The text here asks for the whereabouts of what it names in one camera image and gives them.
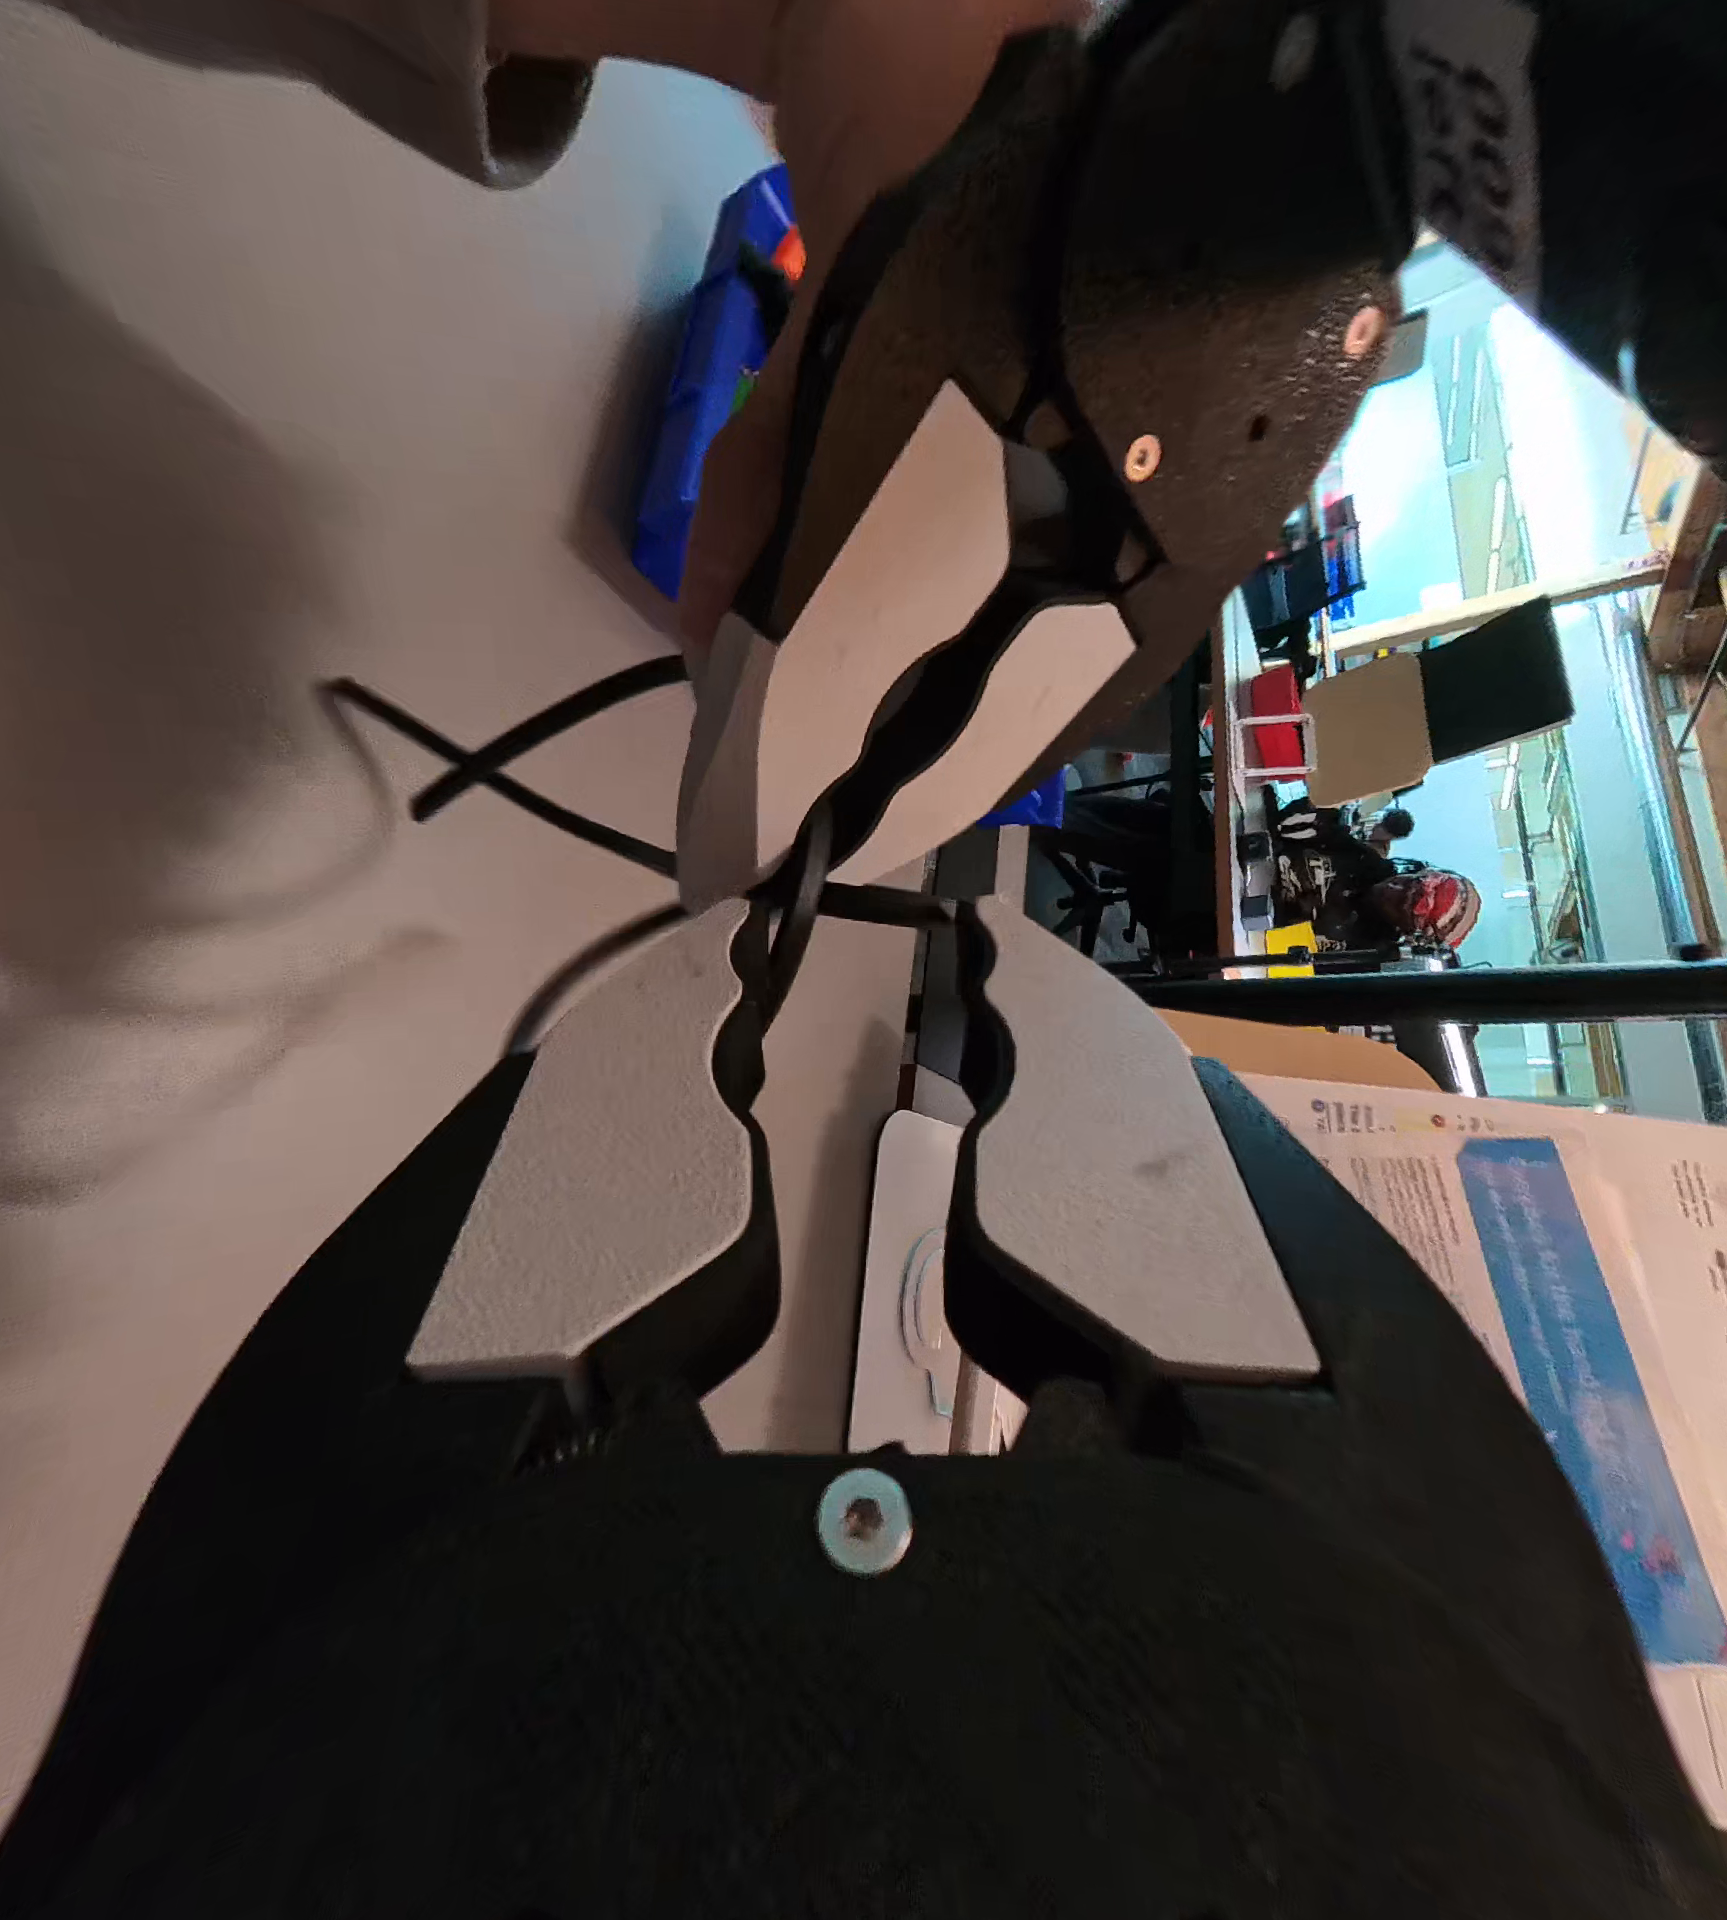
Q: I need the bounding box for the red bin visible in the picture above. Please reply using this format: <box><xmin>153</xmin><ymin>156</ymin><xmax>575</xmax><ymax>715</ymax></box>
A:
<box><xmin>1241</xmin><ymin>661</ymin><xmax>1317</xmax><ymax>782</ymax></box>

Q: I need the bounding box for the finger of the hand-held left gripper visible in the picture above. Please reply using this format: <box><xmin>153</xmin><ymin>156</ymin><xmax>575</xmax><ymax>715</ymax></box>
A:
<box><xmin>675</xmin><ymin>373</ymin><xmax>1075</xmax><ymax>911</ymax></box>
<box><xmin>817</xmin><ymin>591</ymin><xmax>1145</xmax><ymax>888</ymax></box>

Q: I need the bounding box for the person's left hand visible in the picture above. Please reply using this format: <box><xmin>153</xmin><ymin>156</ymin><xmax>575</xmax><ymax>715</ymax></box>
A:
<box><xmin>503</xmin><ymin>0</ymin><xmax>1089</xmax><ymax>647</ymax></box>

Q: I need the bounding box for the black cable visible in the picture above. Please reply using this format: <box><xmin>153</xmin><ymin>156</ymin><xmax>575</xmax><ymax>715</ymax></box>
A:
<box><xmin>323</xmin><ymin>659</ymin><xmax>955</xmax><ymax>1052</ymax></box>

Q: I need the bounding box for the white stand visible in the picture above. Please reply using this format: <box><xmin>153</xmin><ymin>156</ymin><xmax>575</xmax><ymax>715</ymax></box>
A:
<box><xmin>847</xmin><ymin>1110</ymin><xmax>1029</xmax><ymax>1458</ymax></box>

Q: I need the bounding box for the cardboard and black panel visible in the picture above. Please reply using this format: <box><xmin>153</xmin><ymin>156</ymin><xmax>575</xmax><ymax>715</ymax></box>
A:
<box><xmin>1305</xmin><ymin>595</ymin><xmax>1577</xmax><ymax>810</ymax></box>

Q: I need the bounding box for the grey desk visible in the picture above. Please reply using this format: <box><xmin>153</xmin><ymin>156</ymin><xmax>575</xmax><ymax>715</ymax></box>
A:
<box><xmin>0</xmin><ymin>0</ymin><xmax>985</xmax><ymax>1920</ymax></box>

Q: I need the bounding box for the blue plastic bin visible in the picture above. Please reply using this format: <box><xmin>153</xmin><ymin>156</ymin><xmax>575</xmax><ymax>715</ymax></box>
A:
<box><xmin>629</xmin><ymin>163</ymin><xmax>807</xmax><ymax>601</ymax></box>

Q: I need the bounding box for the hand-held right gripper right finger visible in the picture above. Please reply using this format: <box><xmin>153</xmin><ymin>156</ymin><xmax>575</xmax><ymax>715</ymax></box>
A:
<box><xmin>945</xmin><ymin>894</ymin><xmax>1325</xmax><ymax>1416</ymax></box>

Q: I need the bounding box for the printed paper sheet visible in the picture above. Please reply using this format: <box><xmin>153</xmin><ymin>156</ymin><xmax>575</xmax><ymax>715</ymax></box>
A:
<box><xmin>1237</xmin><ymin>1071</ymin><xmax>1727</xmax><ymax>1848</ymax></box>

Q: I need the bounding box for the tan cardboard folder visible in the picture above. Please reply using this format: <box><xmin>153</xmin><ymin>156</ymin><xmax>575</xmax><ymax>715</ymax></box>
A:
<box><xmin>1155</xmin><ymin>1008</ymin><xmax>1449</xmax><ymax>1097</ymax></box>

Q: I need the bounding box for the black bar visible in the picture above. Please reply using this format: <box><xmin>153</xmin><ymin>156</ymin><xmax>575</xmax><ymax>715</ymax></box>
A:
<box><xmin>1117</xmin><ymin>951</ymin><xmax>1727</xmax><ymax>1037</ymax></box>

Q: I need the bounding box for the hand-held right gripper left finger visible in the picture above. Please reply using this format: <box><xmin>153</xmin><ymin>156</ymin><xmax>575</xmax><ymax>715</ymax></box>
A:
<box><xmin>401</xmin><ymin>900</ymin><xmax>785</xmax><ymax>1411</ymax></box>

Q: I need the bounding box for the black office chair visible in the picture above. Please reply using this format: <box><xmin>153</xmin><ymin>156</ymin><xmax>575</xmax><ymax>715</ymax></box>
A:
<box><xmin>1043</xmin><ymin>793</ymin><xmax>1153</xmax><ymax>961</ymax></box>

